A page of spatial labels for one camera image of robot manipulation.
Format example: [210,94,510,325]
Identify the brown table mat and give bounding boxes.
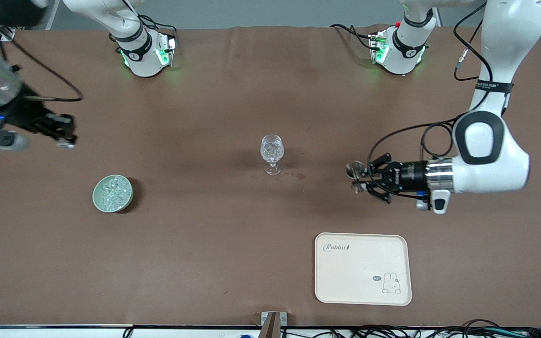
[0,26,541,327]

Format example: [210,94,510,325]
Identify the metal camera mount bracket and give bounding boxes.
[261,311,287,338]

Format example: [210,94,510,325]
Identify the tangled black cables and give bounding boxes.
[346,319,541,338]

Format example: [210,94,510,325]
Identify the metal double jigger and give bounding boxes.
[347,161,368,194]

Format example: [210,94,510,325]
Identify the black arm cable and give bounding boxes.
[367,0,493,166]
[0,38,84,103]

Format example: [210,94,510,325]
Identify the black base cable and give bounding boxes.
[331,23,379,51]
[111,0,178,52]

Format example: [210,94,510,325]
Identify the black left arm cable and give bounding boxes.
[367,0,493,166]

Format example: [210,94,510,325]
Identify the clear ice cubes pile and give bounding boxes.
[96,177,131,210]

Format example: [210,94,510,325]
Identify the green round bowl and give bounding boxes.
[93,175,134,213]

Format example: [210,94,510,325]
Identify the black left base cable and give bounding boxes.
[331,23,379,51]

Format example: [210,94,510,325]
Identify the black right base cable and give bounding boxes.
[111,0,178,52]

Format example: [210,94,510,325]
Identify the clear stemmed wine glass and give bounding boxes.
[260,135,284,176]

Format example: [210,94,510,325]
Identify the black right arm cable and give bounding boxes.
[0,38,84,103]

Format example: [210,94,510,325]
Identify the cream rabbit print tray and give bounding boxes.
[315,233,412,306]

